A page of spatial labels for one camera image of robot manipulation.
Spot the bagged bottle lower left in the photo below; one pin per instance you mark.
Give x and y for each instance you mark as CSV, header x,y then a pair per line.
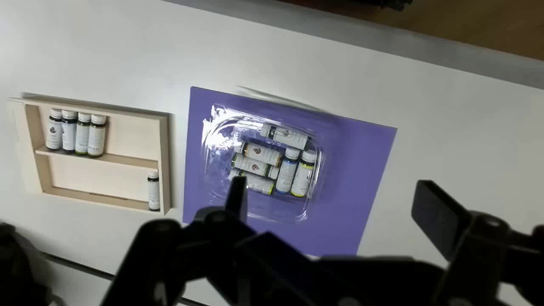
x,y
250,165

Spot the bagged bottle top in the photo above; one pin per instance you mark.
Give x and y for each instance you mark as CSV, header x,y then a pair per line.
x,y
289,138

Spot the purple mat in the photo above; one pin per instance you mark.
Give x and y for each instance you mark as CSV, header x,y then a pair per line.
x,y
353,163

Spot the bagged bottle middle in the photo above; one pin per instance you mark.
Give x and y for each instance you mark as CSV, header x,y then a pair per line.
x,y
261,153

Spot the lone small white bottle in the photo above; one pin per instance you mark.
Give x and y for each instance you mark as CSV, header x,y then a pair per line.
x,y
153,191

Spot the clear plastic bag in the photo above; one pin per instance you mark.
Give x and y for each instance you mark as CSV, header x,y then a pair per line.
x,y
226,131

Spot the bagged bottle bottom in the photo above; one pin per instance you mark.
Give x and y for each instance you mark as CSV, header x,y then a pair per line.
x,y
258,184

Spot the wooden two-segment box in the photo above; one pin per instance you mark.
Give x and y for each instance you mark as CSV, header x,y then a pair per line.
x,y
136,143

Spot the bagged bottle yellow cap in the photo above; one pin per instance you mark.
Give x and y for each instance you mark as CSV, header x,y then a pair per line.
x,y
304,174

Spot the bagged bottle upright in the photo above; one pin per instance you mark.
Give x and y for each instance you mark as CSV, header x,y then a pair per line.
x,y
287,168

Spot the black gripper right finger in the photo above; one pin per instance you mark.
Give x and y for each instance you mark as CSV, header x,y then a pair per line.
x,y
438,216

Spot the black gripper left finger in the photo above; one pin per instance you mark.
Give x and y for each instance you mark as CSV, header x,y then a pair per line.
x,y
236,197

